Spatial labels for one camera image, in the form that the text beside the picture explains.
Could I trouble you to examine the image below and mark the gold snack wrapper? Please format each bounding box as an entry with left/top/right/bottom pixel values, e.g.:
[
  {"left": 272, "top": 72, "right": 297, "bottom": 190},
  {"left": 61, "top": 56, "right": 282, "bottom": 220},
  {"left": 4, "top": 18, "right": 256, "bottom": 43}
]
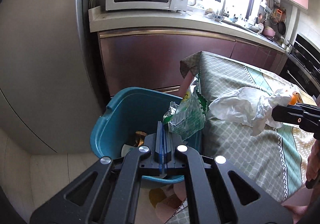
[{"left": 134, "top": 131, "right": 147, "bottom": 147}]

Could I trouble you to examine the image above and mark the orange peel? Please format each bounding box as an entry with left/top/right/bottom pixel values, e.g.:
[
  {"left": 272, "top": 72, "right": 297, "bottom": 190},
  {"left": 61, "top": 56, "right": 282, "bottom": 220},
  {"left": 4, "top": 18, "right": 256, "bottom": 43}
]
[{"left": 289, "top": 92, "right": 299, "bottom": 106}]

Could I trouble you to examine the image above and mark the green snack wrapper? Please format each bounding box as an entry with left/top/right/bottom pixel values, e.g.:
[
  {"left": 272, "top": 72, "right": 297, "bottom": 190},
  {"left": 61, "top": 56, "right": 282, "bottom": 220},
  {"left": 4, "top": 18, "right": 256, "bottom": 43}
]
[{"left": 163, "top": 74, "right": 208, "bottom": 141}]

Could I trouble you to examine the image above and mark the white tissue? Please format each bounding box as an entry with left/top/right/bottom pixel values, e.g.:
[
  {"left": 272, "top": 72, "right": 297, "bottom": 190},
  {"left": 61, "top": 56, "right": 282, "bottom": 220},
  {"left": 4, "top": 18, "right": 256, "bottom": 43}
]
[{"left": 209, "top": 87, "right": 296, "bottom": 136}]

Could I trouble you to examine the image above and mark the teal plastic trash bin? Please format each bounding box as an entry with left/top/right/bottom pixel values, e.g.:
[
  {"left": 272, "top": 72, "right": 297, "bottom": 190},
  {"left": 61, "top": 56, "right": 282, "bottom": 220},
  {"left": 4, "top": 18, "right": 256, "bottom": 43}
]
[{"left": 90, "top": 87, "right": 202, "bottom": 186}]

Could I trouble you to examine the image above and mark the person right hand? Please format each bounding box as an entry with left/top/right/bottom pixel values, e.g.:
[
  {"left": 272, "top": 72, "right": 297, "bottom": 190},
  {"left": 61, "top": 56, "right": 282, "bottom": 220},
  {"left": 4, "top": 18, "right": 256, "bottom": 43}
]
[{"left": 306, "top": 140, "right": 319, "bottom": 181}]

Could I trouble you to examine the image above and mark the built-in black oven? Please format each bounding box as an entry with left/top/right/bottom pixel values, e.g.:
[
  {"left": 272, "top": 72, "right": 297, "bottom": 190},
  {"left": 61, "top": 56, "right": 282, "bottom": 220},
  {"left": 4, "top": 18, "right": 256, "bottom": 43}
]
[{"left": 280, "top": 34, "right": 319, "bottom": 99}]

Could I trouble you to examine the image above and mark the patterned tablecloth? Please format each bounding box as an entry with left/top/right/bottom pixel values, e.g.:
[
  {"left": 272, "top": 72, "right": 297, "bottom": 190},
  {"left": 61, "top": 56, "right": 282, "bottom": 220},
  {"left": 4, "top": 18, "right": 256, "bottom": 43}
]
[{"left": 180, "top": 51, "right": 315, "bottom": 202}]

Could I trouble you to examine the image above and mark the black frying pan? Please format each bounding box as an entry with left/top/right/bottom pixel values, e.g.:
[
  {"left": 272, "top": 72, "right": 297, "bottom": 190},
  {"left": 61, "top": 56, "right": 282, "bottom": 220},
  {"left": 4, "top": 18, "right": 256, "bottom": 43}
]
[{"left": 278, "top": 21, "right": 286, "bottom": 36}]

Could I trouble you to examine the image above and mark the pink pot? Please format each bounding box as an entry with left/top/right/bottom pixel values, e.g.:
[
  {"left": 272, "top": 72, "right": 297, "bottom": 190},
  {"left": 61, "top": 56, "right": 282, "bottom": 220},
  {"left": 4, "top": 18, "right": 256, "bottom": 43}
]
[{"left": 262, "top": 26, "right": 276, "bottom": 37}]

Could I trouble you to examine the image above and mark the grey refrigerator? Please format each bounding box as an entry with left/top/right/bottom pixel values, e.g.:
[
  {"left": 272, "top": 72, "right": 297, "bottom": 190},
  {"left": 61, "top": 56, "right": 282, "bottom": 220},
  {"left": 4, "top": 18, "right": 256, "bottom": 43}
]
[{"left": 1, "top": 0, "right": 106, "bottom": 154}]

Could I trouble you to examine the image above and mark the blue white bowl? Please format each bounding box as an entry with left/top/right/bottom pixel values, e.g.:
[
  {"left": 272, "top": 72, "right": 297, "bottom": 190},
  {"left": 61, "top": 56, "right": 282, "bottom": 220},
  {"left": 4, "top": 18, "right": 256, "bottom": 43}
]
[{"left": 211, "top": 13, "right": 224, "bottom": 22}]

